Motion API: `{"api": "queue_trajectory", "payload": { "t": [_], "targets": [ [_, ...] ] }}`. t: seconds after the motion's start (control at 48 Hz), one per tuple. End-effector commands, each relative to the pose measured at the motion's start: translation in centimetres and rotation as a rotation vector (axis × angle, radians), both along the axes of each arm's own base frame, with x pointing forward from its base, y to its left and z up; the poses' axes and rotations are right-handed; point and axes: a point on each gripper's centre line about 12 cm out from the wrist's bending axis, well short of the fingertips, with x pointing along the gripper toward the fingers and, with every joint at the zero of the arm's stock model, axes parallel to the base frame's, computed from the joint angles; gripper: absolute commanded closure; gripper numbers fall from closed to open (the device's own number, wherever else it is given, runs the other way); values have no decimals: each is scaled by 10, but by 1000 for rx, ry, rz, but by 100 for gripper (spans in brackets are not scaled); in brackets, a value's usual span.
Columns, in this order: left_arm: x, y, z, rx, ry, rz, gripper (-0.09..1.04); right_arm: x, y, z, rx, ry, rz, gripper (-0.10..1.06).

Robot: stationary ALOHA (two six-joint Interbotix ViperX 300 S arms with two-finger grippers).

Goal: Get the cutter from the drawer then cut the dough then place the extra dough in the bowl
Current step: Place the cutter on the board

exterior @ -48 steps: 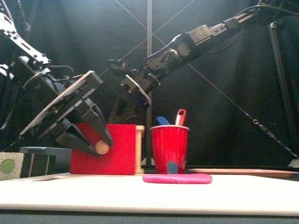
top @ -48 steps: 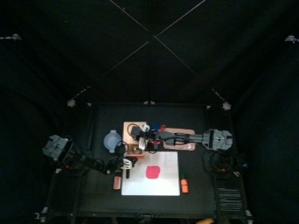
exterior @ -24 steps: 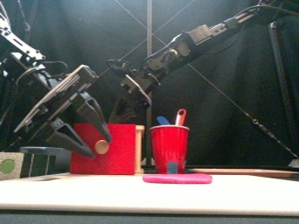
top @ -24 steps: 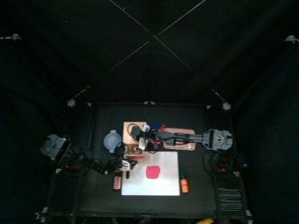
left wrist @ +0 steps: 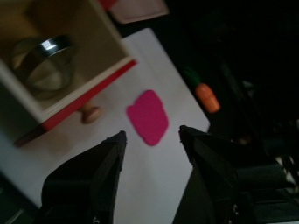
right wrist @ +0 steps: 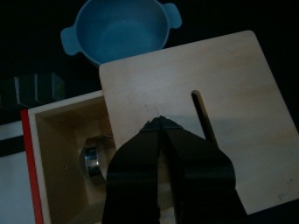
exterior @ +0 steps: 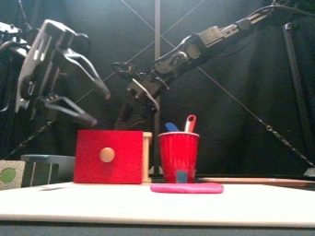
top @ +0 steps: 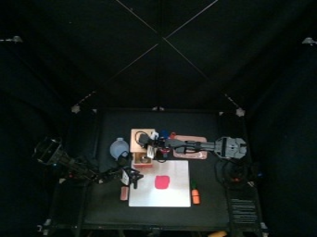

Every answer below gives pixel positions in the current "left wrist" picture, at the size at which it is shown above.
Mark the wooden drawer with red front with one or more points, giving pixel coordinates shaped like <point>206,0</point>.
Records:
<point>84,49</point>

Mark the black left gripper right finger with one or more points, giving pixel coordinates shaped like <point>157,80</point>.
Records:
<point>218,172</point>

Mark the round metal dough cutter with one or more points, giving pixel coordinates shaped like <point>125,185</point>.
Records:
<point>45,65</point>

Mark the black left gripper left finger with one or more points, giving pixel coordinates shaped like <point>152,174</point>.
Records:
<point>90,175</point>

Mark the flat pink dough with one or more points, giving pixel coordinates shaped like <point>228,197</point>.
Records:
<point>148,117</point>

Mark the orange toy carrot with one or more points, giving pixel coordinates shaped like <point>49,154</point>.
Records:
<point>206,96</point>

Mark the white cutting mat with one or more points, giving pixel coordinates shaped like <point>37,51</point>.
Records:
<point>156,163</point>

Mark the pale pink bowl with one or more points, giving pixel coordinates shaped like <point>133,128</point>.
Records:
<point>138,8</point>

